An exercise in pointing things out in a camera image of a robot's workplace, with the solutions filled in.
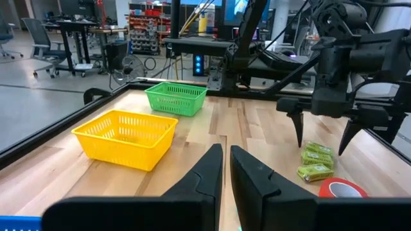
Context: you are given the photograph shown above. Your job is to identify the red tape roll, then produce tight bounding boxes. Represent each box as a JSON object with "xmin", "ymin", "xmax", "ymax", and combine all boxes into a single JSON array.
[{"xmin": 318, "ymin": 177, "xmax": 369, "ymax": 199}]

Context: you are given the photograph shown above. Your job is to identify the wood-top workbench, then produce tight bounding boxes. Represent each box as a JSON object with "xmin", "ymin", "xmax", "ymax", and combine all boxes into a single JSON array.
[{"xmin": 89, "ymin": 27, "xmax": 128, "ymax": 74}]

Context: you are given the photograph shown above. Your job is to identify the grey office chair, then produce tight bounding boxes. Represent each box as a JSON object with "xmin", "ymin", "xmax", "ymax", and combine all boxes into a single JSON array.
[
  {"xmin": 21, "ymin": 17, "xmax": 70, "ymax": 80},
  {"xmin": 0, "ymin": 12, "xmax": 24, "ymax": 60}
]

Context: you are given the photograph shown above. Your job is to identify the dark equipment cart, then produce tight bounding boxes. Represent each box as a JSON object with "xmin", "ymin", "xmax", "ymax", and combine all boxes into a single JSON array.
[{"xmin": 163, "ymin": 37, "xmax": 236, "ymax": 58}]

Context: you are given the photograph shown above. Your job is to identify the black box with blue lights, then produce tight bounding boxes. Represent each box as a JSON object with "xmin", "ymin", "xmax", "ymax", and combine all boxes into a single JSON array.
[{"xmin": 192, "ymin": 53, "xmax": 205, "ymax": 77}]

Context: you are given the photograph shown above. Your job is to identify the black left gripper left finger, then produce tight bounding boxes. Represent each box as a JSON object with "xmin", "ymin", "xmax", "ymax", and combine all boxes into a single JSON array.
[{"xmin": 40, "ymin": 143, "xmax": 223, "ymax": 231}]

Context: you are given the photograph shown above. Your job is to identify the yellow plastic basket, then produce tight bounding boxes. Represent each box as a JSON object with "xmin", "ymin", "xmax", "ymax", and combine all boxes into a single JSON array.
[{"xmin": 71, "ymin": 109, "xmax": 179, "ymax": 172}]

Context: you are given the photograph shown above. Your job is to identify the round floor fan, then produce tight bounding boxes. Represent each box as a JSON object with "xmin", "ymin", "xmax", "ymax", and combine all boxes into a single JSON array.
[{"xmin": 110, "ymin": 55, "xmax": 147, "ymax": 87}]

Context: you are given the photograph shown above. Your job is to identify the black table frame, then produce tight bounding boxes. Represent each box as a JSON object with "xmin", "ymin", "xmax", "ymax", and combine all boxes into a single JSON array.
[{"xmin": 0, "ymin": 78, "xmax": 411, "ymax": 171}]

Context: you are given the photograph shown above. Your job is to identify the yellow and white container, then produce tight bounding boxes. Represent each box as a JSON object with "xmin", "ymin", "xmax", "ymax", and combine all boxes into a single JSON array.
[{"xmin": 198, "ymin": 3, "xmax": 216, "ymax": 35}]

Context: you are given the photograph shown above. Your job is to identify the black clamp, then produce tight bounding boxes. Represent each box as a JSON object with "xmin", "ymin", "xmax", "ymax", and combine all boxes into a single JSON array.
[{"xmin": 83, "ymin": 87, "xmax": 112, "ymax": 105}]

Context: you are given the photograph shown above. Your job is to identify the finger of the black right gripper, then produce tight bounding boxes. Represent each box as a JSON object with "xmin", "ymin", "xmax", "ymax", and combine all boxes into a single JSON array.
[
  {"xmin": 338, "ymin": 117, "xmax": 364, "ymax": 157},
  {"xmin": 286, "ymin": 110, "xmax": 304, "ymax": 149}
]

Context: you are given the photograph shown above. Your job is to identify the blue plastic basket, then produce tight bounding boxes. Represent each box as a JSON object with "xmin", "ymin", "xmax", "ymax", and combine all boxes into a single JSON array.
[{"xmin": 0, "ymin": 215, "xmax": 42, "ymax": 231}]

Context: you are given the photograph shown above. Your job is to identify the parts shelf with red bins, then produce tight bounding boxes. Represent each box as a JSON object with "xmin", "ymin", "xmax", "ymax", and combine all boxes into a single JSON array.
[{"xmin": 128, "ymin": 2, "xmax": 171, "ymax": 56}]

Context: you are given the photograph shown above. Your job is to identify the black pole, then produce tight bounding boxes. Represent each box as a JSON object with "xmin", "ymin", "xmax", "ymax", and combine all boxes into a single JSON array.
[{"xmin": 170, "ymin": 0, "xmax": 181, "ymax": 39}]

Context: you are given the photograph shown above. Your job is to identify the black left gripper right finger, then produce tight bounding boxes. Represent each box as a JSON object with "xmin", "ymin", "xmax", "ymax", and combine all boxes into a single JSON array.
[{"xmin": 230, "ymin": 144, "xmax": 411, "ymax": 231}]

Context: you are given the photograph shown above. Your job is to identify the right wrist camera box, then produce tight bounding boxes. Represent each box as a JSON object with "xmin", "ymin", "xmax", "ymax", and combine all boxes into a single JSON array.
[{"xmin": 310, "ymin": 87, "xmax": 354, "ymax": 118}]

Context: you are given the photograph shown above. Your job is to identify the monitor with blue screen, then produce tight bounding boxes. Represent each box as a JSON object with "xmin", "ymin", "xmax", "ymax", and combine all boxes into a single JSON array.
[{"xmin": 223, "ymin": 0, "xmax": 271, "ymax": 27}]

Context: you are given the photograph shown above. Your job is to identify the black desk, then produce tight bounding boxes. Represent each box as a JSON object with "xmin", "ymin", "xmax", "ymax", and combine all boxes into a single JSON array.
[{"xmin": 44, "ymin": 19, "xmax": 97, "ymax": 77}]

